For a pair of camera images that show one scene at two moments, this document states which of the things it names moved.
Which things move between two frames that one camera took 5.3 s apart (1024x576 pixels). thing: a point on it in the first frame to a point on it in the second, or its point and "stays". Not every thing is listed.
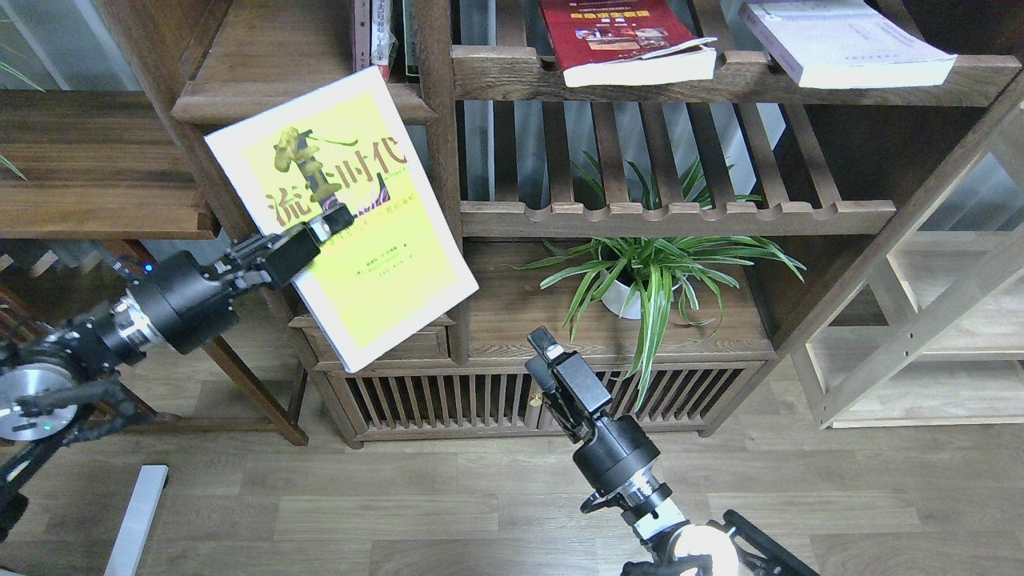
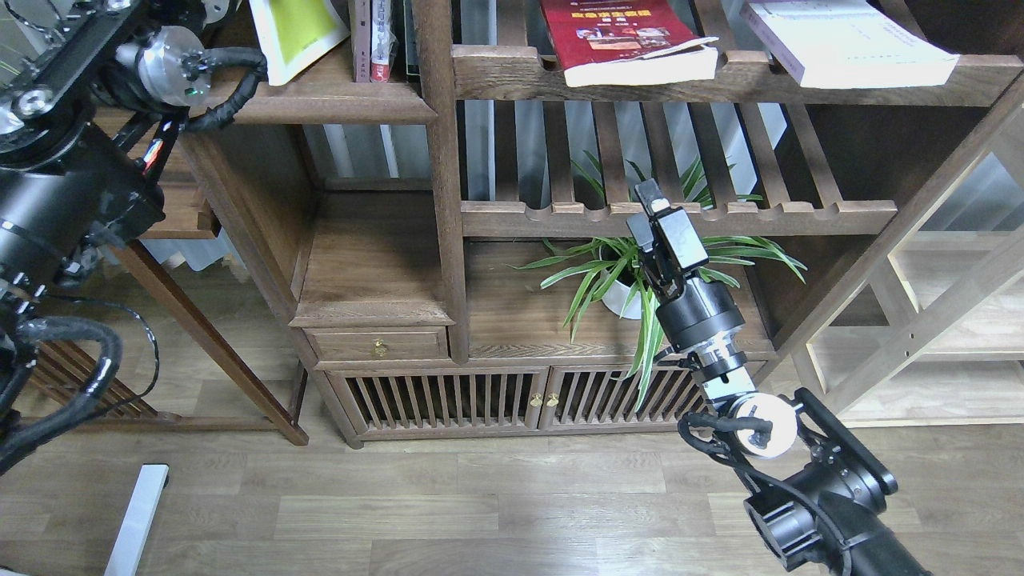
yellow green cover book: [399, 266] to [295, 34]
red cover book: [604, 42] stays
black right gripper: [611, 448] to [694, 311]
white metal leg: [125, 557] stays
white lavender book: [846, 43] stays
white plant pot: [614, 298] stays
